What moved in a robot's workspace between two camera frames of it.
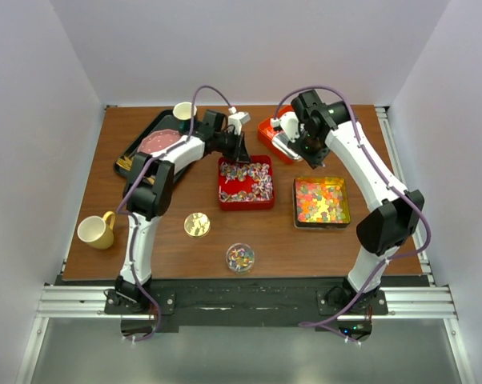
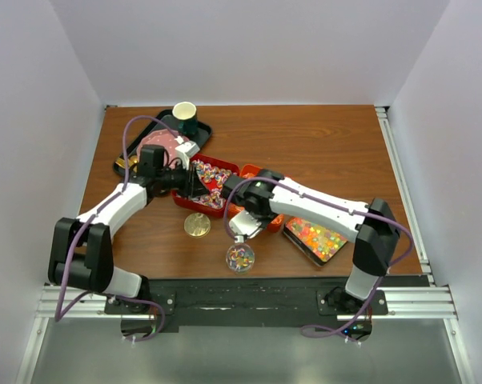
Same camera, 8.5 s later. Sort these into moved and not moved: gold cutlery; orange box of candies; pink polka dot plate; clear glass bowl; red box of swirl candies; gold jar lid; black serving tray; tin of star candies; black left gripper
Moved: tin of star candies; red box of swirl candies; black left gripper; orange box of candies
Not moved: pink polka dot plate; clear glass bowl; black serving tray; gold jar lid; gold cutlery
